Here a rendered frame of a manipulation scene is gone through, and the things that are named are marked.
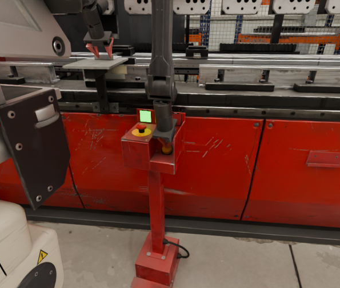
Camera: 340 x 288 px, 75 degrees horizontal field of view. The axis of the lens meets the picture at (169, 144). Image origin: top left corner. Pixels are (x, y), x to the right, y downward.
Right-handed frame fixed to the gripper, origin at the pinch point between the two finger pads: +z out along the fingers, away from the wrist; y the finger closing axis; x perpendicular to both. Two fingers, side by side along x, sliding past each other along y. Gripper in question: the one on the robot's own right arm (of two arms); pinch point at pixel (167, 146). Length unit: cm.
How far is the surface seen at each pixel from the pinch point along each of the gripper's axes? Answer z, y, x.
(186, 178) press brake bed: 36.5, 14.7, -3.6
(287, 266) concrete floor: 76, -3, -61
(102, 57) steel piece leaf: -20, 29, 36
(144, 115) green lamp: -5.3, 10.3, 11.7
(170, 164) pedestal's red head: 1.4, -7.3, -3.2
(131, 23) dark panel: -17, 90, 47
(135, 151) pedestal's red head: -1.9, -6.5, 9.7
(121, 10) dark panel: -24, 91, 53
